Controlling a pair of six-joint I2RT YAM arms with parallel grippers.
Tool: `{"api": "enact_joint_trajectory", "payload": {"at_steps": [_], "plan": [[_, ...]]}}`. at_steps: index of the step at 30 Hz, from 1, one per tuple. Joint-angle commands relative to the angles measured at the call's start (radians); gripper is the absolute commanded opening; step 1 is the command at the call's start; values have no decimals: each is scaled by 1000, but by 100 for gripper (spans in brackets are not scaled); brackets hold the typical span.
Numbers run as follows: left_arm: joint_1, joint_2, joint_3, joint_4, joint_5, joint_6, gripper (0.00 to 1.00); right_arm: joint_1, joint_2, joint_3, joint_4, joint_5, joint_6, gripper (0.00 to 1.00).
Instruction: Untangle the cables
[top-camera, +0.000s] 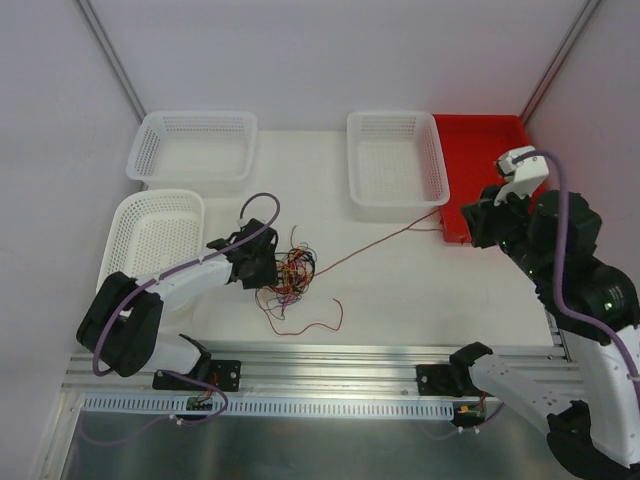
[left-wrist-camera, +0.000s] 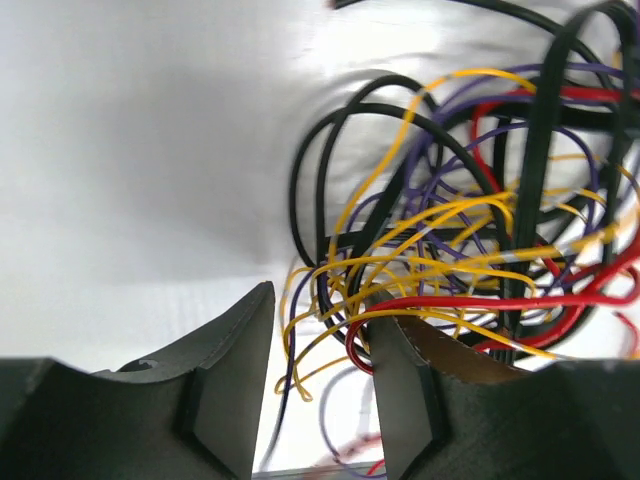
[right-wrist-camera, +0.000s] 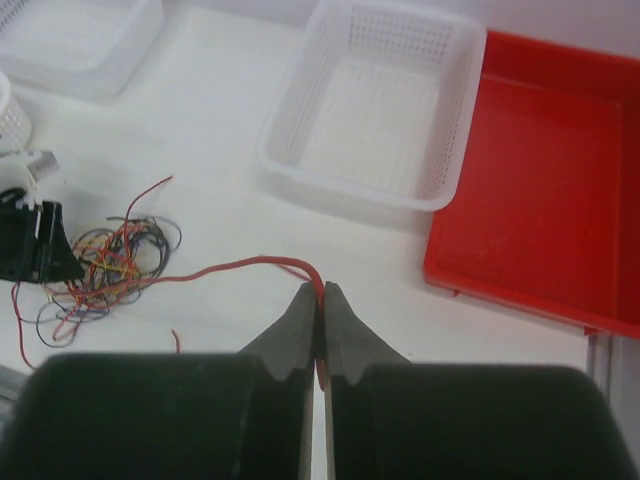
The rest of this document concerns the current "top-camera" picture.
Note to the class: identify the white oval basket left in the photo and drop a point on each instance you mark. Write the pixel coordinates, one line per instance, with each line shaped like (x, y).
(152, 231)

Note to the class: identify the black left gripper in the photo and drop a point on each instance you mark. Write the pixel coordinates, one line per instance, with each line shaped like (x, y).
(265, 259)

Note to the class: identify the white slotted cable duct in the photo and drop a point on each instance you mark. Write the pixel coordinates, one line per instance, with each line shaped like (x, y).
(271, 407)

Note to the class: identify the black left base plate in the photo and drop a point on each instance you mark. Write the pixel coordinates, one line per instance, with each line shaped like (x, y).
(224, 374)

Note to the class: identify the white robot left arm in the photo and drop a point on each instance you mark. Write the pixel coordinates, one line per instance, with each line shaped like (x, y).
(122, 325)

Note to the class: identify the red plastic tray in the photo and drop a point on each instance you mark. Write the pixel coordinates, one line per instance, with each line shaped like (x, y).
(471, 145)

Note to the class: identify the white rectangular basket centre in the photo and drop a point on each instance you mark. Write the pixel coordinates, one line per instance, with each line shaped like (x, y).
(396, 165)

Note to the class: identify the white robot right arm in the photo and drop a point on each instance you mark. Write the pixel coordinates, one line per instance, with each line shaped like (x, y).
(552, 240)

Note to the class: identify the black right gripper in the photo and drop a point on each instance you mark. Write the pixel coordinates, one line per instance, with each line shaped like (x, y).
(482, 220)

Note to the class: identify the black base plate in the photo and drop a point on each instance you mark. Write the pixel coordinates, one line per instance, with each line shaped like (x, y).
(224, 374)
(444, 380)

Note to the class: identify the white rectangular basket back left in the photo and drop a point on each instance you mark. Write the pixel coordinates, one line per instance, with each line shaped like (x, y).
(209, 152)

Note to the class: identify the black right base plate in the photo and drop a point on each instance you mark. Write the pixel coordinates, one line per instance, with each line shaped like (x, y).
(444, 380)

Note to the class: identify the white rectangular basket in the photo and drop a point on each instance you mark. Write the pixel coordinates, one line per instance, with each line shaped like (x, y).
(209, 152)
(396, 165)

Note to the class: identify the aluminium mounting rail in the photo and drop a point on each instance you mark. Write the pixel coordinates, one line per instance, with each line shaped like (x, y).
(338, 371)

